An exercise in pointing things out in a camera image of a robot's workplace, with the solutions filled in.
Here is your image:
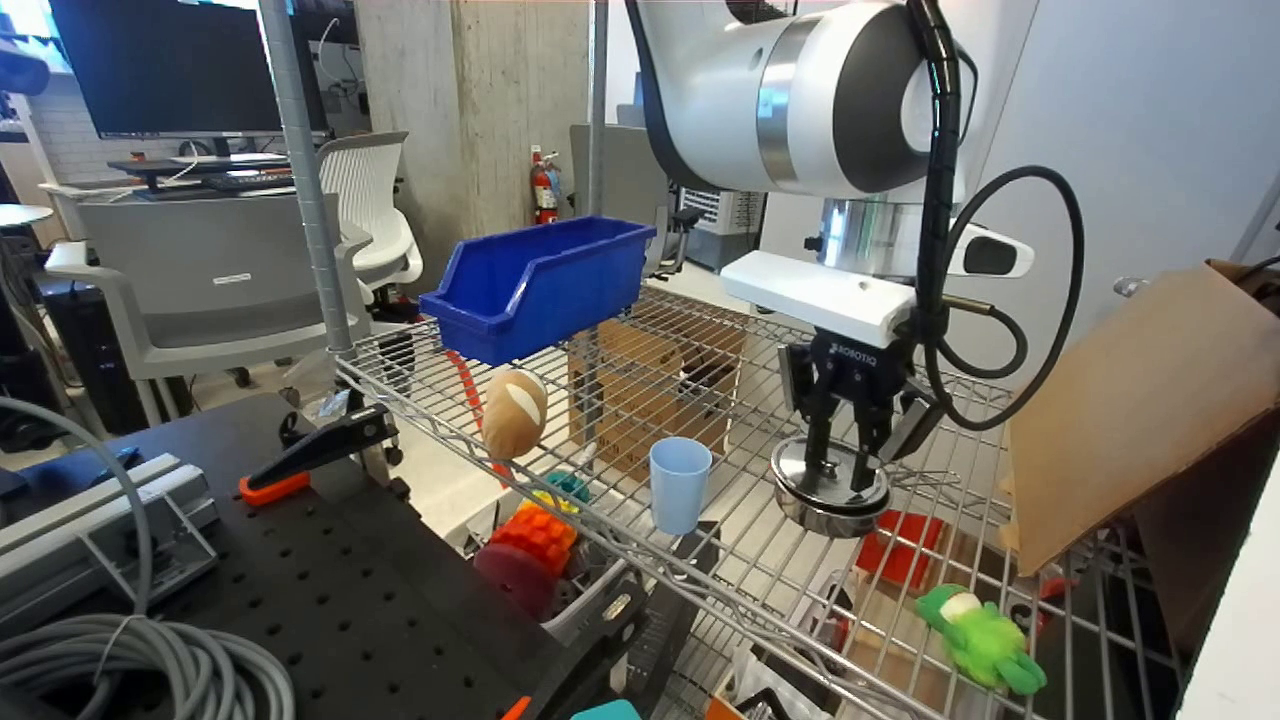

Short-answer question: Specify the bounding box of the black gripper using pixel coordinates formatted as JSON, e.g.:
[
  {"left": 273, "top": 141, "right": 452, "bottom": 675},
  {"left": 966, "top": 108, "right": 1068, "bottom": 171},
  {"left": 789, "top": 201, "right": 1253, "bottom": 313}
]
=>
[{"left": 778, "top": 330, "right": 948, "bottom": 502}]

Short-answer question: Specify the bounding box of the silver round pan lid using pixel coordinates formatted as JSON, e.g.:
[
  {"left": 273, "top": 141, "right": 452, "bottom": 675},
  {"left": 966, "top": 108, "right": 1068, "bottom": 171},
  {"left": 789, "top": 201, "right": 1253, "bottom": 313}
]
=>
[{"left": 772, "top": 436, "right": 895, "bottom": 521}]

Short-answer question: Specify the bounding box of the small silver metal pan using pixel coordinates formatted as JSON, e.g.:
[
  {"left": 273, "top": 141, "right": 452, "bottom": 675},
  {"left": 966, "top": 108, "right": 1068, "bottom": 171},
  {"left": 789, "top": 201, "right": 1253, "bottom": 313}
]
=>
[{"left": 767, "top": 468, "right": 895, "bottom": 539}]

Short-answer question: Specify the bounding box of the red plastic object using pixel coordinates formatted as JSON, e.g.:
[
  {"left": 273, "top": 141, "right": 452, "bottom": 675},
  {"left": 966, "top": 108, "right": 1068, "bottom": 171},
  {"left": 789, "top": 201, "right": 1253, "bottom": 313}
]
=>
[{"left": 852, "top": 509, "right": 953, "bottom": 596}]

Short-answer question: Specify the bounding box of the light blue plastic cup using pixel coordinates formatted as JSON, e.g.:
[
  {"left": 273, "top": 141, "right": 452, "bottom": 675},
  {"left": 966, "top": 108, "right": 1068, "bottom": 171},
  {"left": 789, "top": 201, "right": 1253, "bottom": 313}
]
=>
[{"left": 646, "top": 436, "right": 717, "bottom": 539}]

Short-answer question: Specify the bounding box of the cardboard box under shelf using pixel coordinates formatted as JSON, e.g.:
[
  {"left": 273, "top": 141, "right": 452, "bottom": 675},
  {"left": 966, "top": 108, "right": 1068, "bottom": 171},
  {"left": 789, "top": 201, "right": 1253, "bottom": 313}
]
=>
[{"left": 572, "top": 290, "right": 751, "bottom": 486}]

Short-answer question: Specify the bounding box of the white portable air cooler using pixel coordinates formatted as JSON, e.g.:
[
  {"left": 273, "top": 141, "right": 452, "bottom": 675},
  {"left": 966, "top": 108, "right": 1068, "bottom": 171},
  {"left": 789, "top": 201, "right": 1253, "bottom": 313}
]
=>
[{"left": 678, "top": 190, "right": 772, "bottom": 277}]

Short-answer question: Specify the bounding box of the green plush toy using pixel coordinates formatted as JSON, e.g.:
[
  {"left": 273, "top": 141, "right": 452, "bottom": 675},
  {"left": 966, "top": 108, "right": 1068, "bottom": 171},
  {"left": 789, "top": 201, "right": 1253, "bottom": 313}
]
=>
[{"left": 913, "top": 581, "right": 1050, "bottom": 699}]

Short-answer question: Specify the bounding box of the small teal toy piece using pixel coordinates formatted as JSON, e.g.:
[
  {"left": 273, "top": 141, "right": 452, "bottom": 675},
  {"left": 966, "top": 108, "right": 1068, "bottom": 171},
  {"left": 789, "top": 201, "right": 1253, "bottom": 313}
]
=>
[{"left": 536, "top": 468, "right": 594, "bottom": 515}]

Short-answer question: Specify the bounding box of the tan wooden ball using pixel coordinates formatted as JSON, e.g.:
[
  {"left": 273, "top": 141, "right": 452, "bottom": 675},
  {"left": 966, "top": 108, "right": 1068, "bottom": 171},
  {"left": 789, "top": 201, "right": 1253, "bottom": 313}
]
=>
[{"left": 478, "top": 368, "right": 550, "bottom": 471}]

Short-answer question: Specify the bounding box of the blue plastic storage bin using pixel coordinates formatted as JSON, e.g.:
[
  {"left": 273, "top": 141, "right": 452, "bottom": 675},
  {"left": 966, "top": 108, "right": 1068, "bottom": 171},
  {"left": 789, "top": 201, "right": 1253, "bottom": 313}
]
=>
[{"left": 415, "top": 212, "right": 658, "bottom": 368}]

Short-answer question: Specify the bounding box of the grey chair backrest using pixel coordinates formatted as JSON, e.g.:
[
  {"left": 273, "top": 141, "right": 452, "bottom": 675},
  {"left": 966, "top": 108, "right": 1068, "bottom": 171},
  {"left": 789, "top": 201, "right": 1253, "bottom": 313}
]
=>
[{"left": 567, "top": 119, "right": 677, "bottom": 245}]

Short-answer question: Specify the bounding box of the red fire extinguisher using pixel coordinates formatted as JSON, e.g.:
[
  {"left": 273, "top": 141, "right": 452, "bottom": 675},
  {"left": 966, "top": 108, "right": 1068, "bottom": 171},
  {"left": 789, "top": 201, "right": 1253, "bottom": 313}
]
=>
[{"left": 523, "top": 141, "right": 567, "bottom": 227}]

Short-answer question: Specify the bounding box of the white mesh office chair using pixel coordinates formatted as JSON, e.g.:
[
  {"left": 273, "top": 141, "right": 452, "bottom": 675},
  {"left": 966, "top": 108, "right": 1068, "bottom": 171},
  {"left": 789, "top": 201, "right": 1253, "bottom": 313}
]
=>
[{"left": 315, "top": 130, "right": 433, "bottom": 303}]

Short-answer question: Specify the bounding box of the grey plastic chair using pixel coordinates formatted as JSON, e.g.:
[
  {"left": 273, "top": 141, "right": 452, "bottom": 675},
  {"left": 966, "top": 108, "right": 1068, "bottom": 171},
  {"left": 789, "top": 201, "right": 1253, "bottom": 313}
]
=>
[{"left": 40, "top": 184, "right": 376, "bottom": 431}]

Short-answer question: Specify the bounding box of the large dark monitor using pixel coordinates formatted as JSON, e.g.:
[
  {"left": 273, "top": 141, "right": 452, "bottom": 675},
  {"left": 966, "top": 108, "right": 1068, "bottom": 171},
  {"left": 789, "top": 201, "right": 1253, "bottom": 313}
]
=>
[{"left": 49, "top": 0, "right": 293, "bottom": 141}]

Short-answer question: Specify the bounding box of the light grey wrist camera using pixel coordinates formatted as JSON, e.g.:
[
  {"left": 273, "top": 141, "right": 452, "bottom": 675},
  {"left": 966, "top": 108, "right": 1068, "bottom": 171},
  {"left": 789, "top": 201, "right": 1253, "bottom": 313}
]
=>
[{"left": 717, "top": 248, "right": 924, "bottom": 348}]

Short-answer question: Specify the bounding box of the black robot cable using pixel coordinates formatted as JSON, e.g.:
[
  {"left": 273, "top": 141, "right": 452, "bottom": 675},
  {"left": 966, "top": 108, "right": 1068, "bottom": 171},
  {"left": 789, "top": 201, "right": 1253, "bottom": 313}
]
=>
[{"left": 909, "top": 0, "right": 1087, "bottom": 436}]

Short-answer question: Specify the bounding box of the orange curved cord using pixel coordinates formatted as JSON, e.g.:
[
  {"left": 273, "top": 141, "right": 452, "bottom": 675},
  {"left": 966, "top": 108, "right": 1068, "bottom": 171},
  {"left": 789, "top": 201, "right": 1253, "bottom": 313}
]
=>
[{"left": 444, "top": 348, "right": 497, "bottom": 436}]

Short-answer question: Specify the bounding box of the black clamp with orange handle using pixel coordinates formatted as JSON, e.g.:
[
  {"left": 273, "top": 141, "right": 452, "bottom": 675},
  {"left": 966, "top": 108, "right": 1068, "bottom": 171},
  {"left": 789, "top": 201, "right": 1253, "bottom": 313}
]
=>
[{"left": 234, "top": 402, "right": 404, "bottom": 511}]

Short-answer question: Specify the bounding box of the silver wire shelf rack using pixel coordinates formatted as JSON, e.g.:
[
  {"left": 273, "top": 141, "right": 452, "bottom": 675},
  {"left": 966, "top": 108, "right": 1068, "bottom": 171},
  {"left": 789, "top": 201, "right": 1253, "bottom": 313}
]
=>
[{"left": 257, "top": 0, "right": 1191, "bottom": 720}]

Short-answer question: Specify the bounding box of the grey cable bundle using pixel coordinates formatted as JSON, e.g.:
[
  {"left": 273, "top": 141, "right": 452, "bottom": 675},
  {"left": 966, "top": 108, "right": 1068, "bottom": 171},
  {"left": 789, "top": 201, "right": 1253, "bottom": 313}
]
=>
[{"left": 0, "top": 392, "right": 298, "bottom": 720}]

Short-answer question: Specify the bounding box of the grey aluminium rail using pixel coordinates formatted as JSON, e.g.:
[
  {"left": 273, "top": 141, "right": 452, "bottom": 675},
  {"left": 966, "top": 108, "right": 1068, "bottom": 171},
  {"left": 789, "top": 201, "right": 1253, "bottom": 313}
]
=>
[{"left": 0, "top": 452, "right": 225, "bottom": 633}]

